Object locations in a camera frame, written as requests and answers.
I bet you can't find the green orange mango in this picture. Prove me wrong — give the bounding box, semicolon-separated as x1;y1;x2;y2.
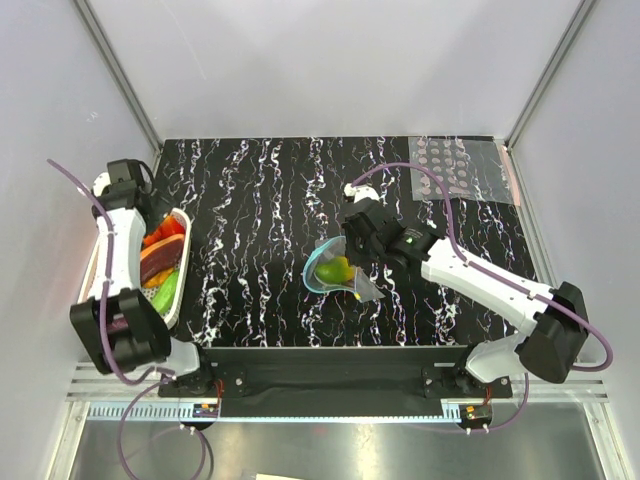
314;256;355;284

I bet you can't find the clear zip bag blue zipper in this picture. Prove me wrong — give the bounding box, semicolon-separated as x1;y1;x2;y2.
302;235;384;303

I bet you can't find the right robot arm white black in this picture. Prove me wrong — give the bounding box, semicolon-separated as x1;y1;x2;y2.
342;197;588;397

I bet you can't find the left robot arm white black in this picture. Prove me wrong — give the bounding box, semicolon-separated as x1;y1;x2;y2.
69;159;216;396

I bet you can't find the red pepper toy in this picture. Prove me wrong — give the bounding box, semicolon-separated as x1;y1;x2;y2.
143;216;185;247

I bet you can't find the yellow orange fruit toy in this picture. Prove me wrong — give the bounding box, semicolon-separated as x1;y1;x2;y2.
143;268;174;289

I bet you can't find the green vegetable toy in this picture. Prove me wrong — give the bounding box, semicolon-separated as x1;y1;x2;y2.
151;271;179;315

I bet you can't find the clear bags pink dots stack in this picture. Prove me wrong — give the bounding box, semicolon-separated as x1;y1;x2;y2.
408;136;521;206

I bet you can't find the white plastic basket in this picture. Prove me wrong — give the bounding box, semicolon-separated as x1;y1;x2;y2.
76;208;191;329

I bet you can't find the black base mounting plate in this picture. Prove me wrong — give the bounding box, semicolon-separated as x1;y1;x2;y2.
147;346;525;422

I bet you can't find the right connector board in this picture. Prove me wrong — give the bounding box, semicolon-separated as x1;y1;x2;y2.
461;403;493;429

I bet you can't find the connector board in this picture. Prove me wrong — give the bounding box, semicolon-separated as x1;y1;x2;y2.
461;403;493;429
192;400;221;419

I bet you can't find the left connector board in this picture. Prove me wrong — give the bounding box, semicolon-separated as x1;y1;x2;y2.
192;400;221;419

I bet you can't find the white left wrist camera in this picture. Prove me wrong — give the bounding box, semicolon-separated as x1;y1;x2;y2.
92;171;111;198

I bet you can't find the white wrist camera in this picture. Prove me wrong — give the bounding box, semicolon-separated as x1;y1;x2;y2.
92;171;111;198
343;183;380;203

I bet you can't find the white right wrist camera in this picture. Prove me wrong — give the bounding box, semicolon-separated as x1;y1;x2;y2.
343;183;380;203

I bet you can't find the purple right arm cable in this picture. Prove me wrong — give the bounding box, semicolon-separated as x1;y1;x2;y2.
347;163;615;436

